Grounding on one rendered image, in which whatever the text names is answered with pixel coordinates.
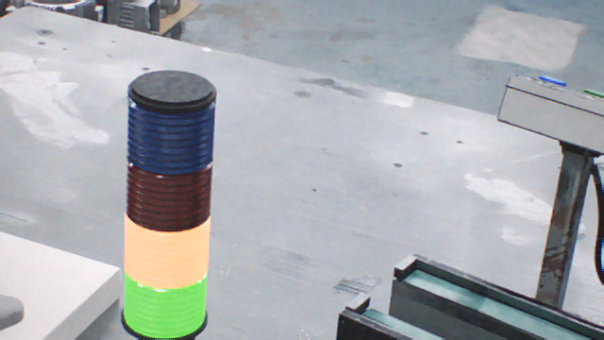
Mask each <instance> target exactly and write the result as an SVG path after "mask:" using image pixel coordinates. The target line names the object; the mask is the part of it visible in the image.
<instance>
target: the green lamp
mask: <svg viewBox="0 0 604 340"><path fill-rule="evenodd" d="M124 277H125V278H124V290H125V291H124V316H125V320H126V322H127V324H128V325H129V326H130V328H131V329H132V330H134V331H135V332H138V333H140V334H142V335H147V336H150V337H156V338H175V337H180V336H184V335H187V334H190V333H192V332H195V331H196V330H197V329H199V327H200V325H201V324H202V322H203V320H204V316H205V308H206V306H205V303H206V289H207V288H206V285H207V272H206V274H205V275H204V276H203V277H202V278H201V279H200V280H197V281H195V282H193V283H191V285H186V286H183V287H177V288H157V287H152V286H148V285H144V283H141V282H139V281H137V280H134V279H133V278H131V277H130V276H129V275H128V273H127V272H126V271H125V273H124Z"/></svg>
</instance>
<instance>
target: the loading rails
mask: <svg viewBox="0 0 604 340"><path fill-rule="evenodd" d="M369 302H370V296H368V295H366V294H364V293H361V294H360V295H358V296H357V297H356V298H354V299H353V300H352V301H350V302H348V303H347V305H346V306H345V309H343V310H342V311H340V312H339V317H338V327H337V335H336V340H604V326H602V325H599V324H596V323H595V322H592V321H590V320H587V319H585V318H582V317H580V316H576V315H573V314H569V313H568V312H565V311H563V310H560V309H557V308H554V306H551V305H549V304H546V303H544V302H542V301H540V300H536V299H534V298H531V297H527V296H524V295H522V294H519V293H517V292H514V291H512V290H509V289H507V288H504V287H501V286H499V284H496V283H493V282H490V281H488V280H485V279H482V278H480V277H477V276H473V275H471V274H468V273H466V272H463V271H461V270H459V269H457V268H454V267H450V266H448V265H445V264H444V263H441V262H439V261H436V260H434V259H430V258H429V257H426V256H423V255H421V254H418V253H416V252H414V253H413V254H411V255H408V256H407V257H406V258H405V259H403V260H402V261H401V262H400V263H398V265H397V266H396V267H395V268H394V278H393V287H391V295H390V303H389V312H388V314H384V313H381V312H379V311H377V310H374V309H372V308H369V309H368V307H369Z"/></svg>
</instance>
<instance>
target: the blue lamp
mask: <svg viewBox="0 0 604 340"><path fill-rule="evenodd" d="M127 98H128V103H127V106H128V110H127V114H128V117H127V121H128V124H127V128H128V130H127V152H126V155H127V157H128V158H129V160H130V162H131V163H133V164H134V165H135V166H137V167H139V168H141V169H142V170H145V171H149V172H152V173H157V174H163V175H181V174H188V173H192V172H195V171H198V170H201V169H203V168H205V167H206V166H208V165H210V164H211V163H212V160H213V156H214V155H213V152H214V136H215V134H214V131H215V116H216V113H215V111H216V98H215V101H214V102H212V103H211V104H210V105H207V106H206V107H205V108H204V109H201V110H196V111H191V112H183V113H167V112H159V111H154V110H149V109H145V108H143V107H141V106H139V105H138V104H136V103H135V102H134V101H133V100H132V98H131V97H130V96H128V97H127Z"/></svg>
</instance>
